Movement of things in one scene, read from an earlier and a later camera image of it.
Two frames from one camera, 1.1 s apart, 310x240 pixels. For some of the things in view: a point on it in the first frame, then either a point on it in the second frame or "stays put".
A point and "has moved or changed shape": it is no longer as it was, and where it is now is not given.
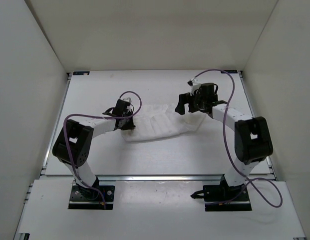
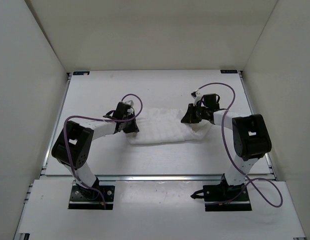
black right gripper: [183, 99] -> [189, 117]
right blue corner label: [229, 71] stays put
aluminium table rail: [159, 178] stays put
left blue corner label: [80, 73] stays put
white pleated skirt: [157, 121] has moved or changed shape
